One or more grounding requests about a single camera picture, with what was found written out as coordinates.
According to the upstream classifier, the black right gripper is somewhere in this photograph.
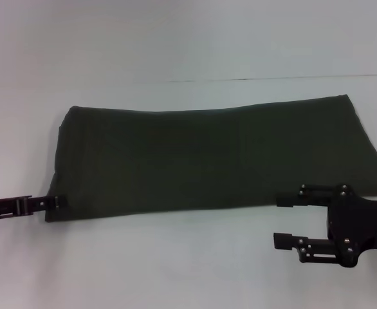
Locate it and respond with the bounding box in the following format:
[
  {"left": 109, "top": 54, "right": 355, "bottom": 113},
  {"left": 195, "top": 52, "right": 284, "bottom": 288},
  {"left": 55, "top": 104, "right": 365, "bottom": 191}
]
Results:
[{"left": 272, "top": 183, "right": 377, "bottom": 268}]

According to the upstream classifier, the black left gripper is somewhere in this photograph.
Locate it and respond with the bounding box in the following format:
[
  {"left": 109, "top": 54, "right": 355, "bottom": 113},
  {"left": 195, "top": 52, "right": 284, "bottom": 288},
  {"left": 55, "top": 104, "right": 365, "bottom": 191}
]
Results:
[{"left": 0, "top": 194, "right": 69, "bottom": 223}]

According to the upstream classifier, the dark green t-shirt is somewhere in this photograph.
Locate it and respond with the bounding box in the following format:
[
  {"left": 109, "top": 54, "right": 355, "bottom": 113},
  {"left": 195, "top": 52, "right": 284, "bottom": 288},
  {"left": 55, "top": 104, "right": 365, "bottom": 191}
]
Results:
[{"left": 44, "top": 93, "right": 377, "bottom": 223}]

